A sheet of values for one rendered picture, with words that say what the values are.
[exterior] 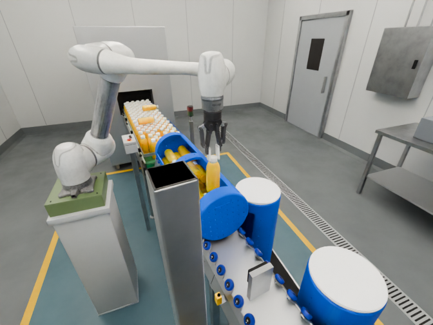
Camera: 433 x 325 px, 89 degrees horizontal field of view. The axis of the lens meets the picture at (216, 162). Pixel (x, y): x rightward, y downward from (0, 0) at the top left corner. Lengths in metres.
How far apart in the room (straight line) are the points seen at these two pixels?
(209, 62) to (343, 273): 0.96
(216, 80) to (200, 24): 5.30
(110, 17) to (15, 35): 1.78
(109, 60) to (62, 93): 5.13
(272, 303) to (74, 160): 1.19
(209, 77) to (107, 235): 1.17
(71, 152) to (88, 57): 0.54
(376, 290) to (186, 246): 0.87
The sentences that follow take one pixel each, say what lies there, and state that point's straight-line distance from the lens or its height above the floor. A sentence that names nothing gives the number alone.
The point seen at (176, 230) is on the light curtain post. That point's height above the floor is 1.62.
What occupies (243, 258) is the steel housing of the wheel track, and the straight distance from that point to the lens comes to 1.18.
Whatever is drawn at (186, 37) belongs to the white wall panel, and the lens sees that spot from 6.04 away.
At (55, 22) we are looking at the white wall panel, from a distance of 6.03.
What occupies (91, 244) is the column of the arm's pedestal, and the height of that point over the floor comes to 0.74.
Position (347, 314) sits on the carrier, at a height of 1.01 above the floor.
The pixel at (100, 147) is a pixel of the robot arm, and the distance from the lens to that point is 1.51.
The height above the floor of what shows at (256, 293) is 0.96.
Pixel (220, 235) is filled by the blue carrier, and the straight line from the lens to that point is 1.18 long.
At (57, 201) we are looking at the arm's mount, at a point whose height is 1.09.
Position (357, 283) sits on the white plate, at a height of 1.04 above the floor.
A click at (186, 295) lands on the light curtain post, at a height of 1.47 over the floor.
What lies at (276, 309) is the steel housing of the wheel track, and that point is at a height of 0.93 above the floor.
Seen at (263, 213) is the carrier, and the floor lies 0.97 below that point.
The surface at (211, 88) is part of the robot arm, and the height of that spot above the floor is 1.70.
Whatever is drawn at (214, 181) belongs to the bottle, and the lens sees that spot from 1.05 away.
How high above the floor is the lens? 1.86
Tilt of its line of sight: 29 degrees down
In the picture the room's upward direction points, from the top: 1 degrees counter-clockwise
